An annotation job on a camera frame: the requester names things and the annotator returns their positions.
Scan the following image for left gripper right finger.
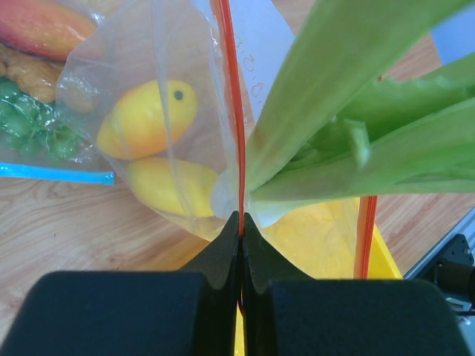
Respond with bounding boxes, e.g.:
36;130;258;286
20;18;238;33
243;215;469;355

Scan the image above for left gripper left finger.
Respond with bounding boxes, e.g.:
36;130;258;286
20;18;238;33
1;213;240;355

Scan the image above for fake green celery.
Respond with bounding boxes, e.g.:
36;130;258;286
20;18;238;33
211;0;475;227

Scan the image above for red-zip clear bag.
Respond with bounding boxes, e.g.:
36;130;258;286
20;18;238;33
65;1;374;279

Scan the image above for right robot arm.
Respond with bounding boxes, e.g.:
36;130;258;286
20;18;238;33
404;209;474;326

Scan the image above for fake orange-yellow mango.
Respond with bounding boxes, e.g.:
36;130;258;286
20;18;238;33
127;157;217;217

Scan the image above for fake yellow lemon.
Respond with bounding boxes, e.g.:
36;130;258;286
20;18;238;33
96;80;198;160

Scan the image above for fake green grapes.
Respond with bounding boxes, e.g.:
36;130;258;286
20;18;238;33
1;78;82;162

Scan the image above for fake brown walnuts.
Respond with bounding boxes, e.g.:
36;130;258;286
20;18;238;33
1;45;100;114

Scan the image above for blue-zip clear bag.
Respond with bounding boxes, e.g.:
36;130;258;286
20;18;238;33
1;1;120;185

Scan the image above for fake red-yellow mango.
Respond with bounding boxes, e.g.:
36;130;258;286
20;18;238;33
1;1;96;62

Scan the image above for yellow plastic tray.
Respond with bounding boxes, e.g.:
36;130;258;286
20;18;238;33
234;198;402;355

